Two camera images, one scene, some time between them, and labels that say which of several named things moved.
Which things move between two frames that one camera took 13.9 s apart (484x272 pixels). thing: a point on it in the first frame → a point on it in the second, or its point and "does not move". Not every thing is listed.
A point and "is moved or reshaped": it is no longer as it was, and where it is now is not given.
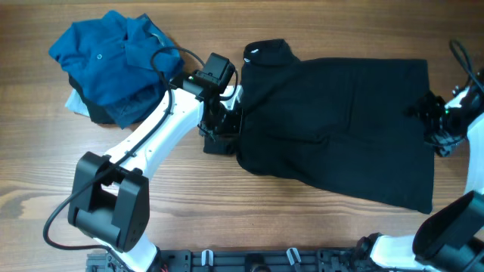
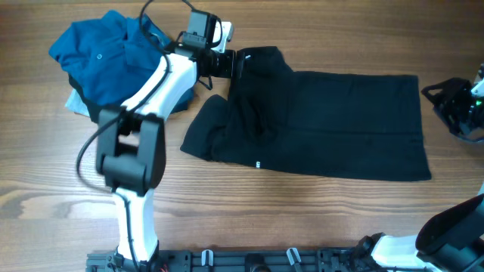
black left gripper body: (222, 124) → (222, 64)
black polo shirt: (341, 122) is moved or reshaped
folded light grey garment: (76, 103) does not move
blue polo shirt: (112, 56) does not move
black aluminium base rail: (243, 261) does not move
